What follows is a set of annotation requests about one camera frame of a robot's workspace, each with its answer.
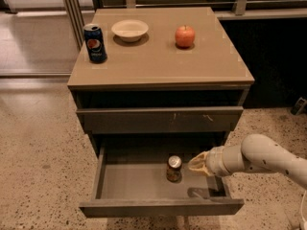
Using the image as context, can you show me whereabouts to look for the small dark floor device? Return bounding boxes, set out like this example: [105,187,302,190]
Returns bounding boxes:
[291,97,307,115]

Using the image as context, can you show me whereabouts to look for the blue Pepsi can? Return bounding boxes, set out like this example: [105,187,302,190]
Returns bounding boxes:
[83,24,107,63]

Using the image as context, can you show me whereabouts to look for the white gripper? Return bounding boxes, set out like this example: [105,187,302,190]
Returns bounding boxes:
[188,146,230,177]

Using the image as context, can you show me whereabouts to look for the metal window frame post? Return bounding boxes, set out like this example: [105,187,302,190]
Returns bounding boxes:
[62,0,84,50]

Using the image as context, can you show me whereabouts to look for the open middle drawer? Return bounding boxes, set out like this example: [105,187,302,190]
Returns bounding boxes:
[80,143,244,218]

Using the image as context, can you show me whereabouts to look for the orange soda can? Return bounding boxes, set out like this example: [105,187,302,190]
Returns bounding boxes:
[166,155,182,182]

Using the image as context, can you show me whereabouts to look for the grey drawer cabinet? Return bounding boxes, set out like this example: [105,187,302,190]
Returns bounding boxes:
[68,7,254,150]

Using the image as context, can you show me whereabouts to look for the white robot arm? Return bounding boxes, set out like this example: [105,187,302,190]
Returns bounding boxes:
[188,134,307,189]

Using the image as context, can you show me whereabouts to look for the closed top drawer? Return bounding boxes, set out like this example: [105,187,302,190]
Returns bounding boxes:
[77,106,243,134]

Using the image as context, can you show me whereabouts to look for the white bowl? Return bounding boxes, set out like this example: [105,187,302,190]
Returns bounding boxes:
[111,19,149,42]

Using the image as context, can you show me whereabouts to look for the red apple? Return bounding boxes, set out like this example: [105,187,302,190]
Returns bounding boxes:
[175,25,196,48]

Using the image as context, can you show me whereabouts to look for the white cable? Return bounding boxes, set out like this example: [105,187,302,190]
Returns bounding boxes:
[298,190,307,230]

